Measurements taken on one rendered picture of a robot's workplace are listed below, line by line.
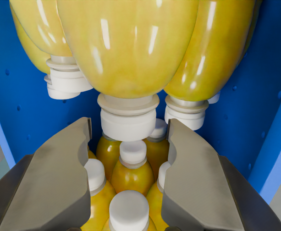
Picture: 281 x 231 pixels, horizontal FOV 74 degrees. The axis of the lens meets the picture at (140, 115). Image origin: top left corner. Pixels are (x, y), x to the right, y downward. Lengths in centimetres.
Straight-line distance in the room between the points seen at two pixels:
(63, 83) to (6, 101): 9
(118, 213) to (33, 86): 18
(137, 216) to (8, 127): 16
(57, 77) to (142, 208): 14
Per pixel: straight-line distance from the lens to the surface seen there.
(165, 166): 24
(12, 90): 25
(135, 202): 20
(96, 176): 23
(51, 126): 31
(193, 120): 17
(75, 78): 16
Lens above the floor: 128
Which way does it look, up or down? 61 degrees down
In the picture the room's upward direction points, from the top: 177 degrees clockwise
